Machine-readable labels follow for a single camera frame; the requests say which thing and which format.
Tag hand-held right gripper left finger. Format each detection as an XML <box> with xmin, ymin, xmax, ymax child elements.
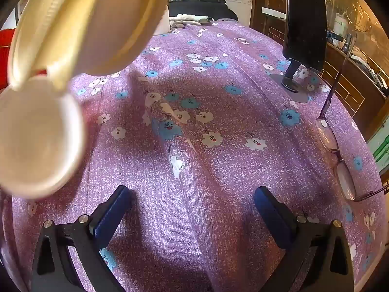
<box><xmin>30</xmin><ymin>185</ymin><xmax>133</xmax><ymax>292</ymax></box>

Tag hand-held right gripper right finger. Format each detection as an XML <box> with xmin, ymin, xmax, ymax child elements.
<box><xmin>254</xmin><ymin>185</ymin><xmax>354</xmax><ymax>292</ymax></box>

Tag beige bowl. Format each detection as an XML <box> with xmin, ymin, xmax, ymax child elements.
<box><xmin>0</xmin><ymin>76</ymin><xmax>85</xmax><ymax>200</ymax></box>
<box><xmin>9</xmin><ymin>0</ymin><xmax>171</xmax><ymax>90</ymax></box>

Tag purple floral tablecloth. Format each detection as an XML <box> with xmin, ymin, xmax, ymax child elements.
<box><xmin>0</xmin><ymin>18</ymin><xmax>386</xmax><ymax>292</ymax></box>

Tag purple-framed eyeglasses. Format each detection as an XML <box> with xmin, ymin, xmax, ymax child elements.
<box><xmin>314</xmin><ymin>33</ymin><xmax>389</xmax><ymax>202</ymax></box>

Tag green white box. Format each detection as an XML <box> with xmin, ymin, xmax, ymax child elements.
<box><xmin>366</xmin><ymin>128</ymin><xmax>389</xmax><ymax>171</ymax></box>

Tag grey phone stand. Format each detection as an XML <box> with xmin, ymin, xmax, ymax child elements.
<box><xmin>269</xmin><ymin>58</ymin><xmax>313</xmax><ymax>103</ymax></box>

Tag red cloth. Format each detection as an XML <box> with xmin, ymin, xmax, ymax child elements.
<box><xmin>0</xmin><ymin>29</ymin><xmax>16</xmax><ymax>89</ymax></box>

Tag black phone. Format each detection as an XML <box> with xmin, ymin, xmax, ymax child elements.
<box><xmin>283</xmin><ymin>0</ymin><xmax>328</xmax><ymax>72</ymax></box>

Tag white cloth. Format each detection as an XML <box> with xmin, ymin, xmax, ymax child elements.
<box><xmin>169</xmin><ymin>14</ymin><xmax>218</xmax><ymax>28</ymax></box>

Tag black sofa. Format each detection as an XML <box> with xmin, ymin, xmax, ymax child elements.
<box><xmin>168</xmin><ymin>0</ymin><xmax>239</xmax><ymax>22</ymax></box>

